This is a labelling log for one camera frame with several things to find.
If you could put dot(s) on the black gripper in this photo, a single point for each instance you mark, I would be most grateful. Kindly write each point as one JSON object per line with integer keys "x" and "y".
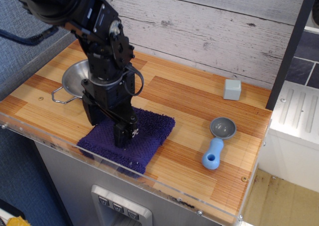
{"x": 113, "y": 101}

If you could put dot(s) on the purple terry rag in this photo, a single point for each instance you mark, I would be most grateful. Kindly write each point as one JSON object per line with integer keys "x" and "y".
{"x": 129, "y": 141}

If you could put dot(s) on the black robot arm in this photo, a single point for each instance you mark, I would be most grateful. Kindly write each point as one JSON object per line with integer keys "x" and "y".
{"x": 100, "y": 33}

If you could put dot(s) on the silver dispenser panel with buttons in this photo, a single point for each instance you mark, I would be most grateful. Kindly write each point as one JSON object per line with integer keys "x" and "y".
{"x": 115, "y": 210}

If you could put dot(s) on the clear acrylic table guard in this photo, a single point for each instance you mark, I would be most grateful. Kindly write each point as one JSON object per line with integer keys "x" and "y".
{"x": 165, "y": 175}

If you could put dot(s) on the blue and grey scoop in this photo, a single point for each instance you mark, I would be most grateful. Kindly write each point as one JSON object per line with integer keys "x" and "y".
{"x": 222, "y": 128}

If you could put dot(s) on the small grey cube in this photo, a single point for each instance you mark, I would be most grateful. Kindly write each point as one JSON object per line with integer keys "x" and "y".
{"x": 232, "y": 89}

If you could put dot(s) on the yellow object at corner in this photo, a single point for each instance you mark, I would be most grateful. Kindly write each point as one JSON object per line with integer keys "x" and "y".
{"x": 17, "y": 221}

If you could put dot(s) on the white toy sink counter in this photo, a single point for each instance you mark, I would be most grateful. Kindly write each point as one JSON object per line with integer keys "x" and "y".
{"x": 291, "y": 146}

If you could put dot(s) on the stainless steel two-handled bowl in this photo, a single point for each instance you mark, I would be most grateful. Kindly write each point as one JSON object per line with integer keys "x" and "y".
{"x": 71, "y": 81}

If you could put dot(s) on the dark grey right post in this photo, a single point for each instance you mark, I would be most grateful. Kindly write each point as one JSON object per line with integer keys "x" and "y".
{"x": 289, "y": 53}

